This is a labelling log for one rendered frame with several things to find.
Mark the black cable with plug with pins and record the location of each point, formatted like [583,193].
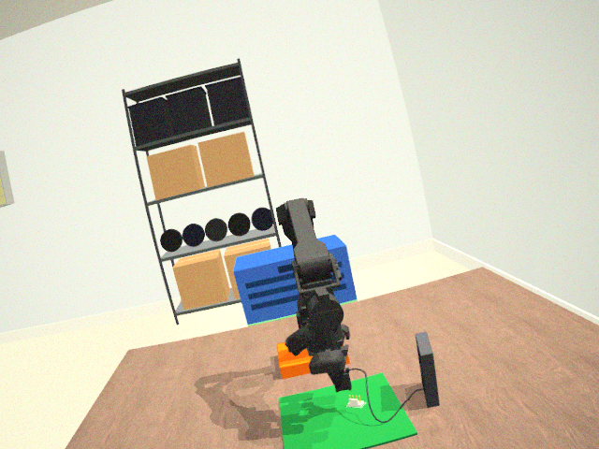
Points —
[346,385]

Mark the green circuit board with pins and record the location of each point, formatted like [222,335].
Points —
[326,419]

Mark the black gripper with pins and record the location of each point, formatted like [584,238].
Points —
[332,353]

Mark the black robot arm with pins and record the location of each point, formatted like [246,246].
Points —
[313,264]

